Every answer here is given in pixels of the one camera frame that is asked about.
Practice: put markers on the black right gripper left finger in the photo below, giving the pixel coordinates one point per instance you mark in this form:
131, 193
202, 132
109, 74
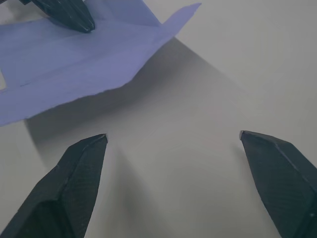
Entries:
67, 188

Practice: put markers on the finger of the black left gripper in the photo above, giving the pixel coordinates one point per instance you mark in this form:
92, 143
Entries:
63, 24
69, 12

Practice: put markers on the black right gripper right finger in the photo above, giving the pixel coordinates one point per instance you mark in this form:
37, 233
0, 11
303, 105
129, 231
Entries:
284, 183

